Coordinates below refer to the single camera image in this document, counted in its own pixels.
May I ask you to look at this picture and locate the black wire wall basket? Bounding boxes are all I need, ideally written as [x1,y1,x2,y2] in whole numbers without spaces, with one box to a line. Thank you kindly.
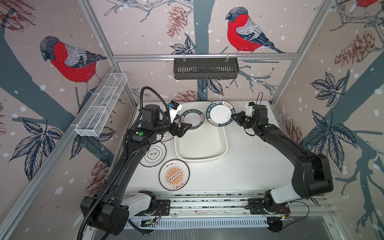
[174,58,239,80]

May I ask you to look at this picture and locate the white plastic bin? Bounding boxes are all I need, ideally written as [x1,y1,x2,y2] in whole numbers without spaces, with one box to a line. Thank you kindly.
[175,102,229,162]

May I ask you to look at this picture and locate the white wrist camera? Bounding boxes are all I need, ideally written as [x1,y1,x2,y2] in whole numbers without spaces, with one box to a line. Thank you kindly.
[169,100,183,123]
[246,102,255,117]

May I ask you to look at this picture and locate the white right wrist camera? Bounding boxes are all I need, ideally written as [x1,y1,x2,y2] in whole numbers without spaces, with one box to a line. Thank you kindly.
[246,102,255,117]

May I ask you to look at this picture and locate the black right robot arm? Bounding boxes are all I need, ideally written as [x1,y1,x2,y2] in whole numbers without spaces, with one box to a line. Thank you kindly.
[231,103,334,213]

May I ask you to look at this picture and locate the aluminium rail base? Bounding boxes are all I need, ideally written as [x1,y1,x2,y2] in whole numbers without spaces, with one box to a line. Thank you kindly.
[156,192,336,219]

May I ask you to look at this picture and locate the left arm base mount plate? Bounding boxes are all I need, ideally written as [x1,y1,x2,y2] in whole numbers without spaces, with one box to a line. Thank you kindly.
[135,200,171,217]

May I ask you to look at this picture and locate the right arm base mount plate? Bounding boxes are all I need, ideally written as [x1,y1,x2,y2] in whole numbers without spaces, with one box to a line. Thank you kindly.
[246,199,291,216]

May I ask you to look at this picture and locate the green rim plate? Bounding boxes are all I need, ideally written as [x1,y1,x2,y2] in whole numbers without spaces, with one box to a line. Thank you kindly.
[206,101,236,127]
[180,109,205,130]

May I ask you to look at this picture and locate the black corrugated cable conduit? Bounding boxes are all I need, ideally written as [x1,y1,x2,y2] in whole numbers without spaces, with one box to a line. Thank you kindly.
[76,86,169,240]

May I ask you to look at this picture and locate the white mesh wall shelf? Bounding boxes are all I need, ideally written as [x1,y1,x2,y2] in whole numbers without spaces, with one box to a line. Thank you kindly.
[75,73,128,137]

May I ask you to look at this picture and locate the orange sunburst plate front left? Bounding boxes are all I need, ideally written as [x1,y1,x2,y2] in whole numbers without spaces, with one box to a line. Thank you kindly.
[159,159,190,191]

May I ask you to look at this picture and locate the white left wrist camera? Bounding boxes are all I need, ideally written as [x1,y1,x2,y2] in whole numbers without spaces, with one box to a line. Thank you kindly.
[169,100,183,123]

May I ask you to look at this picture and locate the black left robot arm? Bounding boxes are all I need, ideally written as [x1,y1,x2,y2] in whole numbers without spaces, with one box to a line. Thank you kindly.
[77,101,192,240]

